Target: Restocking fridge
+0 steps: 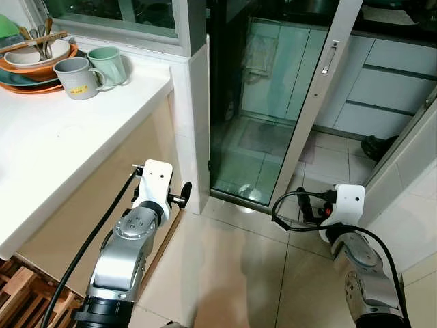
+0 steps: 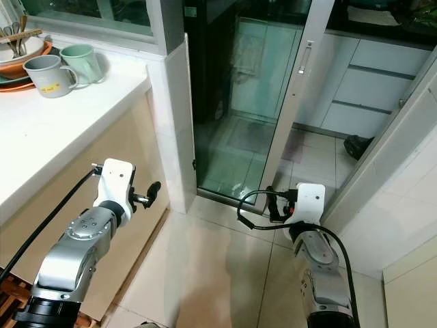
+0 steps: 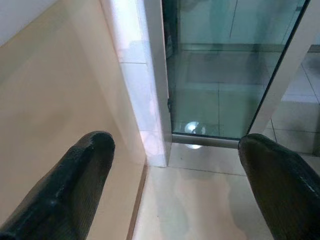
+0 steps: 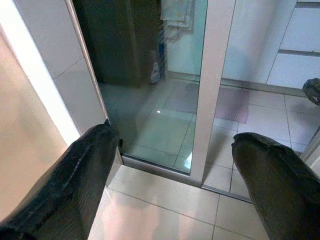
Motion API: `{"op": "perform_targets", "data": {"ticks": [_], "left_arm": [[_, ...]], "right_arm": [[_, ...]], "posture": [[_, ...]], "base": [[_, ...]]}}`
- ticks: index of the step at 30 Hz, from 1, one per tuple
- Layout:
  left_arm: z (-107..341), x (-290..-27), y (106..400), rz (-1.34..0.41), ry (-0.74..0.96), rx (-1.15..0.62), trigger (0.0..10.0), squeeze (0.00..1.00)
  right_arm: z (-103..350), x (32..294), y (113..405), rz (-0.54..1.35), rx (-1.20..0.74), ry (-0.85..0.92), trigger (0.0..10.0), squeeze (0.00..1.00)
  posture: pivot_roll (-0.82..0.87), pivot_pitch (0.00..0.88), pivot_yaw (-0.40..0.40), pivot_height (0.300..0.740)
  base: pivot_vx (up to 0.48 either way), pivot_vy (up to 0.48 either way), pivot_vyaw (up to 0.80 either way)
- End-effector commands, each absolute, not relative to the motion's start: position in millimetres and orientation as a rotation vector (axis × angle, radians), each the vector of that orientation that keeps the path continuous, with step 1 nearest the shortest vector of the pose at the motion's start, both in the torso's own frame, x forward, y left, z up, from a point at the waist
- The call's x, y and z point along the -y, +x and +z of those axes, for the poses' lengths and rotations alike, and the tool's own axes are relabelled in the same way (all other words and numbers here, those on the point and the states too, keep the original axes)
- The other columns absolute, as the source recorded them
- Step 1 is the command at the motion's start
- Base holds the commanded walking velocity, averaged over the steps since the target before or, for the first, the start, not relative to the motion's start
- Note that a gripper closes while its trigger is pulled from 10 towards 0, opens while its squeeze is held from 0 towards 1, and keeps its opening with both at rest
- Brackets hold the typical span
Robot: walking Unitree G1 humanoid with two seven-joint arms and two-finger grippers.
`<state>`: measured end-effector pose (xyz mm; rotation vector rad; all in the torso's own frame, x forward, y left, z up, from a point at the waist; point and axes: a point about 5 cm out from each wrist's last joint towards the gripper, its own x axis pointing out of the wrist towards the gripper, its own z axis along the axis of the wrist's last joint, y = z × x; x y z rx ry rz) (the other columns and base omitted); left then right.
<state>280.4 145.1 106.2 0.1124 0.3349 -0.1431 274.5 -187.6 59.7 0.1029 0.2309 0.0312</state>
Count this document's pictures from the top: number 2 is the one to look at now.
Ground glass sliding door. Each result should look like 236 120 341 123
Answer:
183 0 337 202

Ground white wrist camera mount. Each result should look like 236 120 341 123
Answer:
98 158 136 206
294 182 327 226

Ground teal plate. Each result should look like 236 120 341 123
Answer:
0 72 28 86

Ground wooden stick utensil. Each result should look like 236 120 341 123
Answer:
0 29 43 45

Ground aluminium window frame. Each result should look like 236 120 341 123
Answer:
19 0 186 57

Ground metal door handle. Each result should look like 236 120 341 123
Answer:
297 40 315 76

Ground orange bowl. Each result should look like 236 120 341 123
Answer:
0 40 54 79

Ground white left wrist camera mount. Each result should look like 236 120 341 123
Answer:
98 158 136 206

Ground black object on floor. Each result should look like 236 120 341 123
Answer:
343 134 376 161

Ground wooden spoon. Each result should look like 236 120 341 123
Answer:
16 14 29 55

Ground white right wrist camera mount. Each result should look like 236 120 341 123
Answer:
294 182 327 226

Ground white drawer cabinet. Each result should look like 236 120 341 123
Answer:
294 31 434 141

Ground white bowl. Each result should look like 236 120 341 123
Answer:
0 34 46 66

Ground green mug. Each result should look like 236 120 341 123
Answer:
59 43 104 87

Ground grey mug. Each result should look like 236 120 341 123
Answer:
23 55 78 99

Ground orange plate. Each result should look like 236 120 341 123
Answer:
0 81 35 93

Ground beige counter cabinet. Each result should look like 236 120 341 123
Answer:
0 92 170 322

